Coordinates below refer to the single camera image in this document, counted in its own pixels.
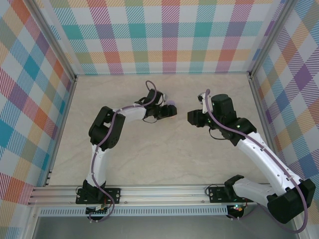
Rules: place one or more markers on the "purple earbud charging case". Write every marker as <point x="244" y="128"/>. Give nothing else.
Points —
<point x="171" y="102"/>

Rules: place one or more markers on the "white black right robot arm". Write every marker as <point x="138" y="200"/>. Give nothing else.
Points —
<point x="264" y="159"/>

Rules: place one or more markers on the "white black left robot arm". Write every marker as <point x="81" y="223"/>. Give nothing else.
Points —
<point x="98" y="164"/>

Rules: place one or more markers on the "grey metal sheet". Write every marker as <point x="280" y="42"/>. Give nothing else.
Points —
<point x="162" y="227"/>

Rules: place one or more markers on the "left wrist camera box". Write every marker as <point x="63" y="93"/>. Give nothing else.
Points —
<point x="165" y="96"/>

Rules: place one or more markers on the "aluminium frame side rail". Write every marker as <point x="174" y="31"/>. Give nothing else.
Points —
<point x="63" y="124"/>
<point x="266" y="124"/>

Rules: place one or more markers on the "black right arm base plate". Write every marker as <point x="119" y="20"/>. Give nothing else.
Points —
<point x="216" y="194"/>

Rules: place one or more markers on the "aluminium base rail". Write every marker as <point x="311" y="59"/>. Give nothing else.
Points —
<point x="162" y="194"/>

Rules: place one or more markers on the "aluminium frame post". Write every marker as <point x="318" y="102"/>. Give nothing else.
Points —
<point x="309" y="231"/>
<point x="30" y="224"/>
<point x="270" y="37"/>
<point x="58" y="47"/>

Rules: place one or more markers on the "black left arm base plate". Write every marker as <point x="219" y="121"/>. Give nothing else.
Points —
<point x="113" y="195"/>

